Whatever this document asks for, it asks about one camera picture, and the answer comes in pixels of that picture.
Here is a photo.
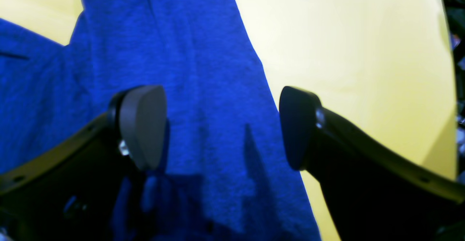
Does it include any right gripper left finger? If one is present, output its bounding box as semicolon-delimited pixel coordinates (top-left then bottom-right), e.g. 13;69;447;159
1;85;167;241

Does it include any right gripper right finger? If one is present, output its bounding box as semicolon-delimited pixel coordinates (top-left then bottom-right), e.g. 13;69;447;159
279;86;465;241

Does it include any navy blue long-sleeve shirt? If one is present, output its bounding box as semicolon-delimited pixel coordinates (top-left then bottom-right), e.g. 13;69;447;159
1;0;321;241

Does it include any yellow table cloth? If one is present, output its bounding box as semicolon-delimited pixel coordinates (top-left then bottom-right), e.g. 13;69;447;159
0;0;458;241

